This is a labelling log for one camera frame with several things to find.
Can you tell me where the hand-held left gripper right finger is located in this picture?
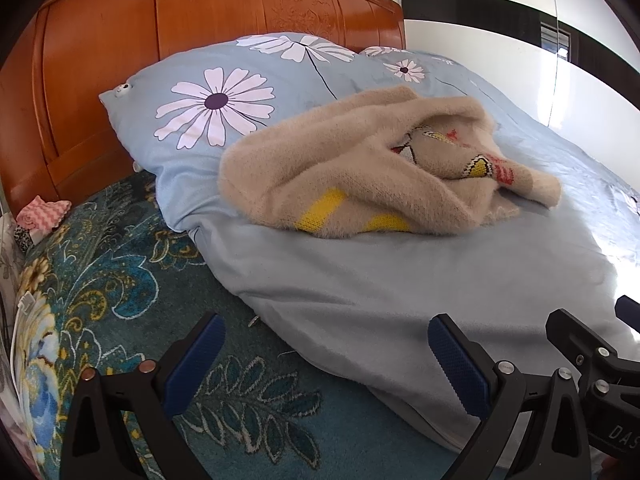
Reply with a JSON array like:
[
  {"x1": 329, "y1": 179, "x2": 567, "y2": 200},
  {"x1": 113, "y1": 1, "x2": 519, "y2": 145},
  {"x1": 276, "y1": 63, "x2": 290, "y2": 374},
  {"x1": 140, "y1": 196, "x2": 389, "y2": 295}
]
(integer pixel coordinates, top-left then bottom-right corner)
[{"x1": 427, "y1": 313, "x2": 592, "y2": 480}]

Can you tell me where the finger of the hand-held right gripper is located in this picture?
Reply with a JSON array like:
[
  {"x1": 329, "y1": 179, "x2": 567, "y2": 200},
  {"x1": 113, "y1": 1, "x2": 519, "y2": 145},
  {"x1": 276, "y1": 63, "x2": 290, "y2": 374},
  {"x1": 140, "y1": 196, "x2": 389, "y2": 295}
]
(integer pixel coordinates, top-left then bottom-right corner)
[
  {"x1": 545, "y1": 308, "x2": 621, "y2": 386},
  {"x1": 615, "y1": 295, "x2": 640, "y2": 335}
]

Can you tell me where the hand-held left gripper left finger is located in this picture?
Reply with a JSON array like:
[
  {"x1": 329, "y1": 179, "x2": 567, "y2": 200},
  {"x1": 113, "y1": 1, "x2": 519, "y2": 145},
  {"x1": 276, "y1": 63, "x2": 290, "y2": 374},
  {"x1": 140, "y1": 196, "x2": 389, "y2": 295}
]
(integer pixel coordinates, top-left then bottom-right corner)
[{"x1": 60, "y1": 311, "x2": 227, "y2": 480}]

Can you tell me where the beige fuzzy sweater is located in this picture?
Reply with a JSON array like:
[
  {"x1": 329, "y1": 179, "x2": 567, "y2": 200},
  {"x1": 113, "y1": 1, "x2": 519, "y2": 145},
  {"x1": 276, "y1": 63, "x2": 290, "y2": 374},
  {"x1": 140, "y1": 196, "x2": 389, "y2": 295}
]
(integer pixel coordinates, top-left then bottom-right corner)
[{"x1": 218, "y1": 85, "x2": 563, "y2": 238}]

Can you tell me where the teal floral blanket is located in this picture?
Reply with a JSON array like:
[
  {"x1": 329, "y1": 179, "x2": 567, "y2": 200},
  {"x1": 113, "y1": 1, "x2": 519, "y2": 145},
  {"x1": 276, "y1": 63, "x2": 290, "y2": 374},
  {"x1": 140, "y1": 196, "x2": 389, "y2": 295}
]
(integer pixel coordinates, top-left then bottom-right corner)
[{"x1": 10, "y1": 170, "x2": 511, "y2": 480}]

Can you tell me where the blue floral duvet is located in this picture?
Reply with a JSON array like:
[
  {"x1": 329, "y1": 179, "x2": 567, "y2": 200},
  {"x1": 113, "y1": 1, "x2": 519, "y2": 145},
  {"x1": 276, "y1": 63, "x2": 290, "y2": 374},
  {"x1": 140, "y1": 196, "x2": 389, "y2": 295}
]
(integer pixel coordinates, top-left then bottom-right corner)
[{"x1": 192, "y1": 46, "x2": 640, "y2": 457}]

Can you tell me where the white plastic sheet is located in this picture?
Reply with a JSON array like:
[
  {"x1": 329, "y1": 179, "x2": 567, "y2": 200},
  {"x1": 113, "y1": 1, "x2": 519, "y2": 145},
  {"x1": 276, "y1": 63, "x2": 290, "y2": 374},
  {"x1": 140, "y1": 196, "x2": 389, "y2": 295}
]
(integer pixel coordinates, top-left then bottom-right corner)
[{"x1": 9, "y1": 294, "x2": 37, "y2": 411}]

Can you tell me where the black white patterned cloth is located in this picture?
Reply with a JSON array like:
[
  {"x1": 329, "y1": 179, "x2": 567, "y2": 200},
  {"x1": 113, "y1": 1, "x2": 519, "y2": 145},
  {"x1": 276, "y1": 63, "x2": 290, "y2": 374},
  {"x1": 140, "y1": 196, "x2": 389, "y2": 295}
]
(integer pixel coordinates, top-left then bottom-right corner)
[{"x1": 13, "y1": 225, "x2": 37, "y2": 256}]

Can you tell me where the pink white zigzag cloth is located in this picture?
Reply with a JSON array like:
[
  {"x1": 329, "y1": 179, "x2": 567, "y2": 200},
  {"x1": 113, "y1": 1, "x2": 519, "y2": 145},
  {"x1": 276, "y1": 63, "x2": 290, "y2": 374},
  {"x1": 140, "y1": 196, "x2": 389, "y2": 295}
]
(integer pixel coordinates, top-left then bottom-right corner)
[{"x1": 16, "y1": 198, "x2": 73, "y2": 235}]

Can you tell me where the blue floral pillow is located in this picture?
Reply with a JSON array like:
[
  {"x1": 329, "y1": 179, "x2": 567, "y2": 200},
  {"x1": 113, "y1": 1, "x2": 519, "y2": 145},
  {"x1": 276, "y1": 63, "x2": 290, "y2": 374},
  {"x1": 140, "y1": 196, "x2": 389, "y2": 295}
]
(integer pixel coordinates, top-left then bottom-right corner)
[{"x1": 98, "y1": 33, "x2": 366, "y2": 233}]

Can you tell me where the white glossy wardrobe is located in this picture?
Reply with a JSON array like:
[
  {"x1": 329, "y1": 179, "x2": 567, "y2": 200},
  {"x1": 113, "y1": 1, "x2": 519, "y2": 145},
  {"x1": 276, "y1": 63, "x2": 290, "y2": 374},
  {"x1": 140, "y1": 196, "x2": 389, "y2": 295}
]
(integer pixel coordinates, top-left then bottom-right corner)
[{"x1": 399, "y1": 0, "x2": 640, "y2": 171}]

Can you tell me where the wooden headboard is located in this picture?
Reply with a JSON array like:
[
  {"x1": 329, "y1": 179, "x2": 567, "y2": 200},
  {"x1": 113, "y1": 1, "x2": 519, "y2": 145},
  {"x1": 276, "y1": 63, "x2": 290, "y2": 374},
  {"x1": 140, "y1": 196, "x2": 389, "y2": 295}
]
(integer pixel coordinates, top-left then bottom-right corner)
[{"x1": 0, "y1": 0, "x2": 408, "y2": 221}]

